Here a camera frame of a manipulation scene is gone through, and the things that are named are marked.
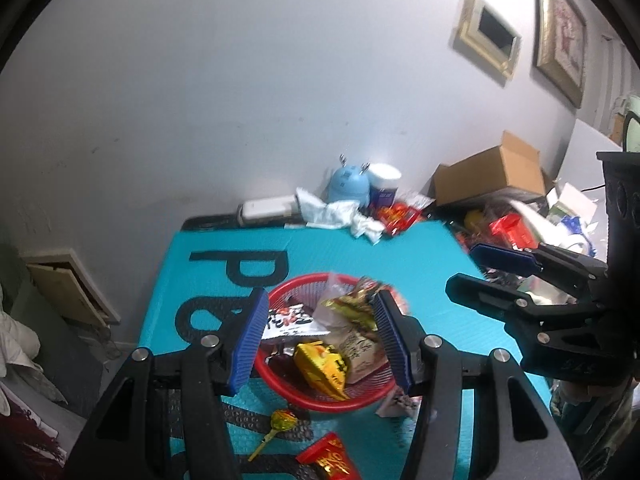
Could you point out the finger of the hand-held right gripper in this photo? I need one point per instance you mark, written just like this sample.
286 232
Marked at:
505 260
490 300

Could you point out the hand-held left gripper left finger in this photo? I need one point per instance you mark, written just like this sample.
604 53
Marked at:
247 340

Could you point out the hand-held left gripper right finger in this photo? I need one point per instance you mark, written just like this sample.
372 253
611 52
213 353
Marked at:
392 340

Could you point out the cream snack packet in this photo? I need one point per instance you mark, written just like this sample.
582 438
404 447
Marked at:
360 352

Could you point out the white black snack packet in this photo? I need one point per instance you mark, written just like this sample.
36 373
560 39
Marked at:
290 322

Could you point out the brown snack packet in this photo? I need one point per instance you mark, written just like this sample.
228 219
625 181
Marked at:
347 307

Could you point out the yellow snack packet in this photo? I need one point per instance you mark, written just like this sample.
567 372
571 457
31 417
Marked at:
322 367

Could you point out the red plastic mesh basket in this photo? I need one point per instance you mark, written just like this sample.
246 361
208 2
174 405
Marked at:
310 400

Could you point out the red snack bag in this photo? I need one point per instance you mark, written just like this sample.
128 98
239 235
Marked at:
512 227

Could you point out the silver white snack packet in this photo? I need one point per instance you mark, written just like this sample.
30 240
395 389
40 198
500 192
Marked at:
397 405

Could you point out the white paper box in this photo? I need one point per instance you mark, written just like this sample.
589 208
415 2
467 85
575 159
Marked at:
575 200

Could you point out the lollipop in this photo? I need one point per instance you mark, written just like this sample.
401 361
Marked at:
283 420

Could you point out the open cardboard box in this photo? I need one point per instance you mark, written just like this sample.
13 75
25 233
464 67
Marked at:
480 175

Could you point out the white crumpled wrapper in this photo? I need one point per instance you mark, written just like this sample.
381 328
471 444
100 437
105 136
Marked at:
417 199

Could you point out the crumpled white tissue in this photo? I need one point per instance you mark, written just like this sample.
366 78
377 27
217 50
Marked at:
330 212
367 227

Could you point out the red candy wrapper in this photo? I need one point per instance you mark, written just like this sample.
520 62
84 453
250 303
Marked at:
397 217

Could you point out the green electric kettle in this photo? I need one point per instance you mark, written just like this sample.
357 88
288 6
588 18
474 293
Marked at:
632 130

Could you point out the white power strip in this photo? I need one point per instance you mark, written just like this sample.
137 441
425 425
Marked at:
265 208

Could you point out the small red snack packet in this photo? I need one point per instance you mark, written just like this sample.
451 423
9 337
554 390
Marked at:
330 460

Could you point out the blue jar white lid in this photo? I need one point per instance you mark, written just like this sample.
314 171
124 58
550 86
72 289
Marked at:
384 187

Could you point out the blue round alarm clock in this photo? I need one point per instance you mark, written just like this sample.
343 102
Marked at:
347 185

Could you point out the white cloth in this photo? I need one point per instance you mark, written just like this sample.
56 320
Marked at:
15 340

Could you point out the gold framed picture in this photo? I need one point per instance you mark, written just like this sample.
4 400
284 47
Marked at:
562 25

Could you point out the red patterned cloth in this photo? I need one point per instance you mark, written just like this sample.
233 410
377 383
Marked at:
25 435

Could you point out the wooden wall hatch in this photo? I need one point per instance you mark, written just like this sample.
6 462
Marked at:
65 290

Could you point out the wall intercom panel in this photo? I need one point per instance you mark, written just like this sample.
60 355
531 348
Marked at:
492 32

